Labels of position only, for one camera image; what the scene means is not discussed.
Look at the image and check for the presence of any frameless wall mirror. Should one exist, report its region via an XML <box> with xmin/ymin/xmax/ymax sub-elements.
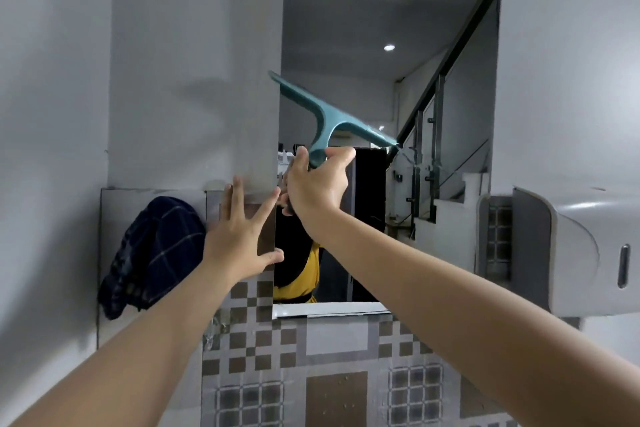
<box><xmin>272</xmin><ymin>0</ymin><xmax>502</xmax><ymax>318</ymax></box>

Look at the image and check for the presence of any teal squeegee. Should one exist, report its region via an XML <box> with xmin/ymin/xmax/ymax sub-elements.
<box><xmin>268</xmin><ymin>70</ymin><xmax>401</xmax><ymax>170</ymax></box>

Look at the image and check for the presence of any person's right hand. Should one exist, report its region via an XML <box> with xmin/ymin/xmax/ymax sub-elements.
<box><xmin>277</xmin><ymin>145</ymin><xmax>357</xmax><ymax>238</ymax></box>

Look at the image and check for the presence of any person's left forearm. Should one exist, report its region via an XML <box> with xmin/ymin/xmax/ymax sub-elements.
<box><xmin>9</xmin><ymin>261</ymin><xmax>236</xmax><ymax>427</ymax></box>

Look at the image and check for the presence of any person's left hand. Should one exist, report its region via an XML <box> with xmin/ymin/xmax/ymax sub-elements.
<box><xmin>202</xmin><ymin>175</ymin><xmax>285</xmax><ymax>282</ymax></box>

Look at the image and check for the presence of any white paper towel dispenser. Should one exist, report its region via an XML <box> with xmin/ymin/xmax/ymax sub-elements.
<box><xmin>511</xmin><ymin>185</ymin><xmax>640</xmax><ymax>318</ymax></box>

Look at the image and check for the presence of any person's right forearm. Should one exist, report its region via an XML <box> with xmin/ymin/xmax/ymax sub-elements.
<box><xmin>305</xmin><ymin>209</ymin><xmax>640</xmax><ymax>427</ymax></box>

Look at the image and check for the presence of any blue plaid cloth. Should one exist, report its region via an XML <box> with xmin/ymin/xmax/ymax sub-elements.
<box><xmin>97</xmin><ymin>196</ymin><xmax>207</xmax><ymax>321</ymax></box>

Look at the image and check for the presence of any clear wall hook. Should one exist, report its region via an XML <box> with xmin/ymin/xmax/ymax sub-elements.
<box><xmin>202</xmin><ymin>311</ymin><xmax>231</xmax><ymax>350</ymax></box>

